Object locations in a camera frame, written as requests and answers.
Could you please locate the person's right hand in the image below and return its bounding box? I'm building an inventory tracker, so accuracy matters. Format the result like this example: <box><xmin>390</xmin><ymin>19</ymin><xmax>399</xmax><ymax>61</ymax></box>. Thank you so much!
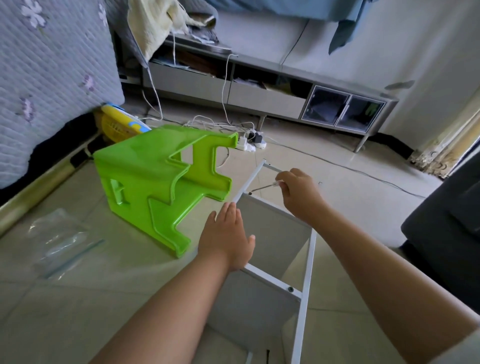
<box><xmin>273</xmin><ymin>168</ymin><xmax>331</xmax><ymax>222</ymax></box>

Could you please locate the person's left hand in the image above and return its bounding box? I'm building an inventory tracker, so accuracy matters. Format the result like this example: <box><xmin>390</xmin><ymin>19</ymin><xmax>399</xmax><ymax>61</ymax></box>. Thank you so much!
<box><xmin>197</xmin><ymin>201</ymin><xmax>256</xmax><ymax>271</ymax></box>

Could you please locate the white wooden board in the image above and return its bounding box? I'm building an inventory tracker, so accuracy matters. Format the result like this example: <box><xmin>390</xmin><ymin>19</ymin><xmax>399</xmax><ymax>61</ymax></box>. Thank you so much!
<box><xmin>236</xmin><ymin>193</ymin><xmax>312</xmax><ymax>280</ymax></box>
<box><xmin>206</xmin><ymin>262</ymin><xmax>303</xmax><ymax>354</ymax></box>

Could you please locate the white metal frame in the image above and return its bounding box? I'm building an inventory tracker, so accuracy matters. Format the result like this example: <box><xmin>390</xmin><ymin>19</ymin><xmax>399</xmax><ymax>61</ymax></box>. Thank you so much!
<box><xmin>243</xmin><ymin>348</ymin><xmax>290</xmax><ymax>364</ymax></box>
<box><xmin>232</xmin><ymin>161</ymin><xmax>322</xmax><ymax>364</ymax></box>

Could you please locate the clear plastic screw bag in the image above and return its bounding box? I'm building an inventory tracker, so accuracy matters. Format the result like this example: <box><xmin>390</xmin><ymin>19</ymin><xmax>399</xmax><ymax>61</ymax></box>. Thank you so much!
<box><xmin>26</xmin><ymin>208</ymin><xmax>106</xmax><ymax>280</ymax></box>

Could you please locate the person's left forearm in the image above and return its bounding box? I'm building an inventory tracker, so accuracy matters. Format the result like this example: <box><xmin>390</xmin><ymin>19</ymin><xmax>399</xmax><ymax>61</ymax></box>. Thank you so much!
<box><xmin>90</xmin><ymin>253</ymin><xmax>232</xmax><ymax>364</ymax></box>

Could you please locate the person's right forearm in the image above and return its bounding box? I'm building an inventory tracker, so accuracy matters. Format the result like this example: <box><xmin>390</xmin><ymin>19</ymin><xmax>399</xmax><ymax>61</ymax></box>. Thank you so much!
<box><xmin>311</xmin><ymin>208</ymin><xmax>480</xmax><ymax>354</ymax></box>

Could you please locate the person's white shirt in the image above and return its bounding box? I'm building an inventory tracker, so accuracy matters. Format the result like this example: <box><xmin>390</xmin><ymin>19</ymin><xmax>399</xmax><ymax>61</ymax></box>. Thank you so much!
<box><xmin>431</xmin><ymin>326</ymin><xmax>480</xmax><ymax>364</ymax></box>

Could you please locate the white power strip with plugs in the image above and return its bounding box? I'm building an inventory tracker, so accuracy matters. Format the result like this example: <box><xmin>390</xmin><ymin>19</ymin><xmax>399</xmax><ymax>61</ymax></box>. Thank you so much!
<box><xmin>246</xmin><ymin>129</ymin><xmax>268</xmax><ymax>150</ymax></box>

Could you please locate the green plastic stool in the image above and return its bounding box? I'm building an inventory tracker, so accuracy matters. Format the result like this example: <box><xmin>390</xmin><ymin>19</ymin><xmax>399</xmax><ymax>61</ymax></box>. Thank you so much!
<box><xmin>92</xmin><ymin>123</ymin><xmax>240</xmax><ymax>258</ymax></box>

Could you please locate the grey marble TV cabinet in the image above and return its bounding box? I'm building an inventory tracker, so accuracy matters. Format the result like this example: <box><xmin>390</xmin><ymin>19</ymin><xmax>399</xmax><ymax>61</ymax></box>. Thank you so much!
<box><xmin>142</xmin><ymin>33</ymin><xmax>399</xmax><ymax>153</ymax></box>

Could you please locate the grey sofa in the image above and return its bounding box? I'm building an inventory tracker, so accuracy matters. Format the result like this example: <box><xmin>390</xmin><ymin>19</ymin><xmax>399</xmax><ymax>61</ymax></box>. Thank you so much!
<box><xmin>401</xmin><ymin>150</ymin><xmax>480</xmax><ymax>312</ymax></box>

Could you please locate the yellow plastic basket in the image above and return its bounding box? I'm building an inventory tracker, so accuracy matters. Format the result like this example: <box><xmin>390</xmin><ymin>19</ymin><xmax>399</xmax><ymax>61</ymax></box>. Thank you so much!
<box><xmin>96</xmin><ymin>102</ymin><xmax>151</xmax><ymax>144</ymax></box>

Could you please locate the patterned beige curtain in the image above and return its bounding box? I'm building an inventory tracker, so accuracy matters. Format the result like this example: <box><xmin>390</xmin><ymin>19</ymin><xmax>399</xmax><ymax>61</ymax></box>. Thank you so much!
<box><xmin>408</xmin><ymin>90</ymin><xmax>480</xmax><ymax>179</ymax></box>

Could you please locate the blue cloth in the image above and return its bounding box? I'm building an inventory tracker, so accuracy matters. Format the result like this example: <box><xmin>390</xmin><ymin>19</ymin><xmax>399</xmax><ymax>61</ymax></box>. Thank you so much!
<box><xmin>210</xmin><ymin>0</ymin><xmax>376</xmax><ymax>55</ymax></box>

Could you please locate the pile of pale cloth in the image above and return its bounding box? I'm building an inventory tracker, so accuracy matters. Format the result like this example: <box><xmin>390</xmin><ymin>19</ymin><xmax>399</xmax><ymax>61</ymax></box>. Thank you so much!
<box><xmin>127</xmin><ymin>0</ymin><xmax>219</xmax><ymax>65</ymax></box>

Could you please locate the grey textured furniture cover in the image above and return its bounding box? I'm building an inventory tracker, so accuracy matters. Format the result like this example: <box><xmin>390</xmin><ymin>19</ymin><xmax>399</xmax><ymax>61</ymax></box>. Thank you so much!
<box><xmin>0</xmin><ymin>0</ymin><xmax>126</xmax><ymax>189</ymax></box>

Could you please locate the long dark cable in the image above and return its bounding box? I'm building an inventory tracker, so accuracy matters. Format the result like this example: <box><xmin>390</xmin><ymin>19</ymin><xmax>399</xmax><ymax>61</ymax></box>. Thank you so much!
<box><xmin>266</xmin><ymin>138</ymin><xmax>426</xmax><ymax>200</ymax></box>

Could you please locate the tangle of white cables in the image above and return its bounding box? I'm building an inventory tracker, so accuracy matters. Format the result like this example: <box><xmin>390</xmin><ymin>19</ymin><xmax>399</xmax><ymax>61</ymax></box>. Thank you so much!
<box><xmin>142</xmin><ymin>52</ymin><xmax>267</xmax><ymax>155</ymax></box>

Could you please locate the chrome metal base rail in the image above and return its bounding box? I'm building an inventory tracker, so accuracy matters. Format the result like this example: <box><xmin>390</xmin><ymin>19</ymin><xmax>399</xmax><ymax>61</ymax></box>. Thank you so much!
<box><xmin>0</xmin><ymin>135</ymin><xmax>102</xmax><ymax>237</ymax></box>

